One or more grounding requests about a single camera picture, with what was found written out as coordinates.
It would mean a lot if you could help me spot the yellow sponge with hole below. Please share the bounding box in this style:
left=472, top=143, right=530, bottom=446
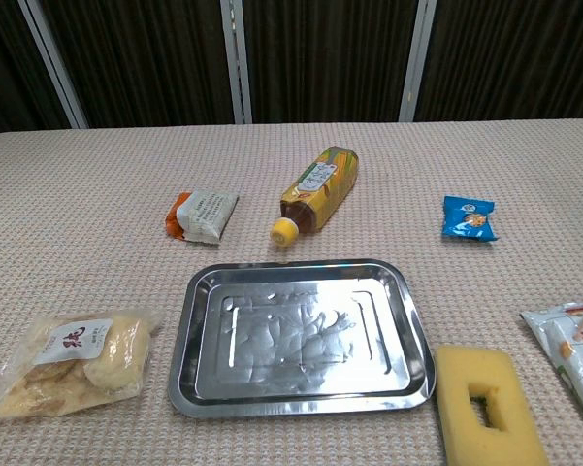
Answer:
left=433, top=344, right=551, bottom=466

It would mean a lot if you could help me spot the stainless steel tray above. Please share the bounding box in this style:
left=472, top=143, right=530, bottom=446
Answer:
left=167, top=258, right=437, bottom=418

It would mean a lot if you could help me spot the yellow-capped tea bottle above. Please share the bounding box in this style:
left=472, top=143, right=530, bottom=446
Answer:
left=269, top=145, right=360, bottom=249

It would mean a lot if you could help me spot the grey metal partition post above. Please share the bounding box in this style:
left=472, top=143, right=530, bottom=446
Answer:
left=17, top=0, right=89, bottom=130
left=398, top=0, right=438, bottom=123
left=219, top=0, right=254, bottom=126

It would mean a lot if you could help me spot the white printed snack bag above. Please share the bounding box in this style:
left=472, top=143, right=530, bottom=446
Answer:
left=519, top=300, right=583, bottom=429

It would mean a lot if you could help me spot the beige woven tablecloth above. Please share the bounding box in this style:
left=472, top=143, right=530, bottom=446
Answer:
left=0, top=117, right=583, bottom=466

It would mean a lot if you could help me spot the blue snack packet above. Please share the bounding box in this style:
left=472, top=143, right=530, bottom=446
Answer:
left=440, top=194, right=500, bottom=243

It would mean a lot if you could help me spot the clear bag of pastries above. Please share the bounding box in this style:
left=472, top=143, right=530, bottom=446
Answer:
left=0, top=307, right=165, bottom=421

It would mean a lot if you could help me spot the orange and white snack packet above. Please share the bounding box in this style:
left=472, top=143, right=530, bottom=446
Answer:
left=164, top=189, right=240, bottom=245

